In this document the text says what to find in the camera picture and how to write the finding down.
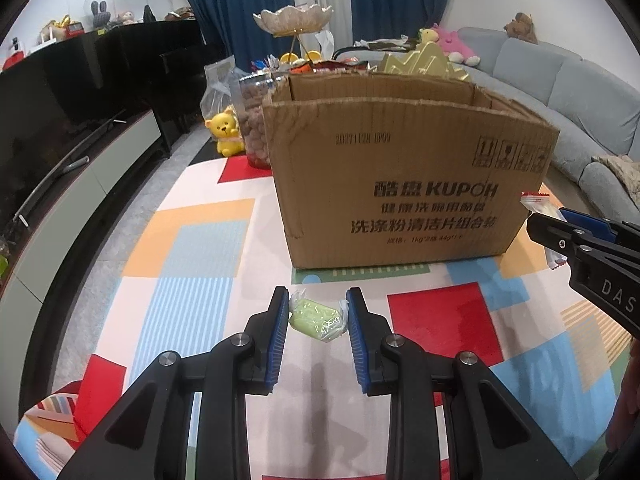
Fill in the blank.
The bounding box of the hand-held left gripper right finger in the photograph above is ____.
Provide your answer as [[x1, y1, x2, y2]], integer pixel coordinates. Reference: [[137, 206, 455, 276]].
[[346, 287, 578, 480]]

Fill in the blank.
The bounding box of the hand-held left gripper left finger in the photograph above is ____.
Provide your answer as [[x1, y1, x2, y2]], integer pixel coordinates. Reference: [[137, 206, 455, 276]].
[[57, 286, 291, 480]]

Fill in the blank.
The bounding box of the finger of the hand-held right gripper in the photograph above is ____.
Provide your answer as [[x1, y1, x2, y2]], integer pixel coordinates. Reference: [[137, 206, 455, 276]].
[[526, 212, 607, 262], [559, 207, 640, 247]]

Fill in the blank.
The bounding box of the white red snack packet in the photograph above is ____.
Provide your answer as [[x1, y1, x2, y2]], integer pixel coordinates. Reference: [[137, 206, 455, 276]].
[[520, 191, 568, 270]]

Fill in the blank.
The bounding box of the light green candy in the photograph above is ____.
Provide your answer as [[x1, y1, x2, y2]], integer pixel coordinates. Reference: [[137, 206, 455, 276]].
[[289, 290, 349, 345]]

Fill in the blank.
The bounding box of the brown cardboard box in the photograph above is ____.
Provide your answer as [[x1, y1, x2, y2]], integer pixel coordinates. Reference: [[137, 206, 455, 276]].
[[262, 71, 561, 270]]

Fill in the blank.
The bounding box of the clear jar of brown snacks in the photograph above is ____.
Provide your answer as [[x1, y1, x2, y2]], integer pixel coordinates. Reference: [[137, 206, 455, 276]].
[[237, 74, 281, 168]]

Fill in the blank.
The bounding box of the pile of assorted snacks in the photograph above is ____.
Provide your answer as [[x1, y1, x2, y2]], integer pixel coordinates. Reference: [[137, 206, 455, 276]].
[[250, 54, 373, 77]]

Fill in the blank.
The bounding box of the colourful patchwork tablecloth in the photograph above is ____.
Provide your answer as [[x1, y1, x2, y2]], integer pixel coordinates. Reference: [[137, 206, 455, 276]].
[[15, 152, 640, 480]]

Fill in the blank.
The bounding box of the grey corner sofa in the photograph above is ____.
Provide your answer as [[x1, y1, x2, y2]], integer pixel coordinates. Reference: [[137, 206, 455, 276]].
[[332, 27, 640, 211]]

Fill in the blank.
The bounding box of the brown plush toy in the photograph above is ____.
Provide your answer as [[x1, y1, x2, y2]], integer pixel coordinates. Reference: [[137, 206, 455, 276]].
[[504, 11, 538, 45]]

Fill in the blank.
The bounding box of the yellow bear toy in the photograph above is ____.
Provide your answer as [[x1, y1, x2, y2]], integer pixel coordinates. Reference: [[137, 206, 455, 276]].
[[204, 107, 246, 158]]

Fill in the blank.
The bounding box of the pink plush toy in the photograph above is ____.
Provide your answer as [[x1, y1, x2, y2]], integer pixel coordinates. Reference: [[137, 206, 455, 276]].
[[431, 22, 481, 66]]

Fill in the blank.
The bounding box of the grey television cabinet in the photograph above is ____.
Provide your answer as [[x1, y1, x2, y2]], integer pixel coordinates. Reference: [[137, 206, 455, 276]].
[[0, 107, 166, 341]]

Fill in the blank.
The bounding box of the clear plastic bag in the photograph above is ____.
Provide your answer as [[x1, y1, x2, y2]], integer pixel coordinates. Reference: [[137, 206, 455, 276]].
[[200, 57, 241, 126]]

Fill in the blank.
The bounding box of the crumpled bags pile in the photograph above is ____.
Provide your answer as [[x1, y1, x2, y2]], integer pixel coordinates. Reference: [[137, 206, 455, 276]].
[[354, 34, 418, 51]]

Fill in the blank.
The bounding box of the black upright piano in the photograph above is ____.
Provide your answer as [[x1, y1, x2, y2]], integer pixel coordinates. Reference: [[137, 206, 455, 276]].
[[97, 20, 231, 161]]

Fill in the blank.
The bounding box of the black television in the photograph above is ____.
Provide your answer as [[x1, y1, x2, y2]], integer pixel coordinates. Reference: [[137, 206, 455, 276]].
[[0, 47, 126, 221]]

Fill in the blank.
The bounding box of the white tiered bowl stand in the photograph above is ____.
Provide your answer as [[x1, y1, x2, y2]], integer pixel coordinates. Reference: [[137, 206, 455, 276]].
[[252, 2, 336, 68]]

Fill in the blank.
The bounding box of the grey rabbit plush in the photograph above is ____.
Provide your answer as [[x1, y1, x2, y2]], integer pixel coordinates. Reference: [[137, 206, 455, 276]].
[[90, 0, 112, 28]]

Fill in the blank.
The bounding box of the gold ornament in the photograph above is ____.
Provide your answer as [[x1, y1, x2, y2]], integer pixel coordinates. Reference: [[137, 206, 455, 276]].
[[40, 19, 68, 41]]

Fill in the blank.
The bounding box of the white red figurine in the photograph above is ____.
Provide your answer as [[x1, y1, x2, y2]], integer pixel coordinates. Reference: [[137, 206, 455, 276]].
[[5, 37, 26, 68]]

